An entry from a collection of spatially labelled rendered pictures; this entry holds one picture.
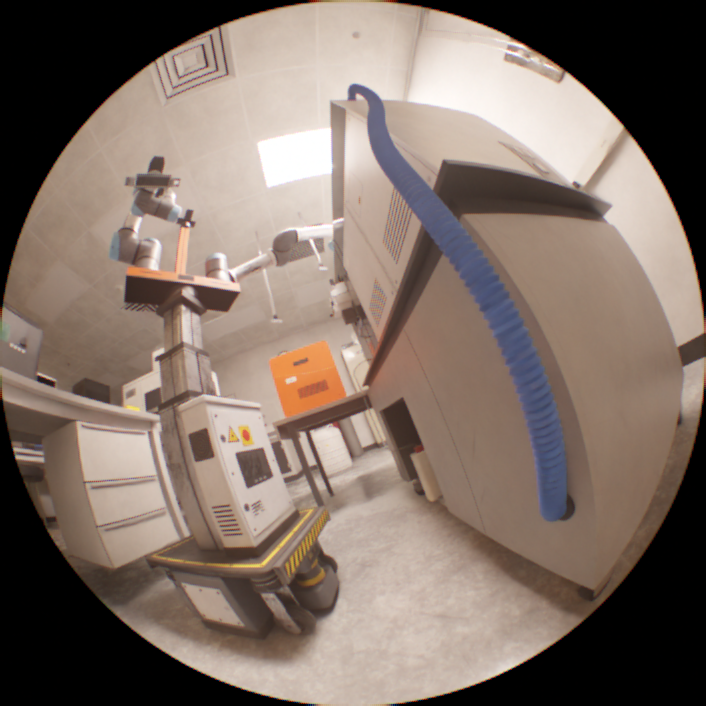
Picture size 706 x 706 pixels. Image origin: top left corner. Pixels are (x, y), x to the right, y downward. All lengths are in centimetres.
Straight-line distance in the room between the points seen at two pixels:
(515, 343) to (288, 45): 231
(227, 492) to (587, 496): 65
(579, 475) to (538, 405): 13
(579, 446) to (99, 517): 135
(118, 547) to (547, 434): 133
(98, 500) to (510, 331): 131
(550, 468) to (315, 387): 143
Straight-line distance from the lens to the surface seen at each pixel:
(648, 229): 143
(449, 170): 32
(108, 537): 124
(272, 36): 232
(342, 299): 133
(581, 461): 31
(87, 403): 124
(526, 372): 22
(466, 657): 59
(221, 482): 62
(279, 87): 232
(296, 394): 156
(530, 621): 60
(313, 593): 76
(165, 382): 89
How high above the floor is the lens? 51
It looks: 17 degrees up
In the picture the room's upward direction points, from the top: 22 degrees counter-clockwise
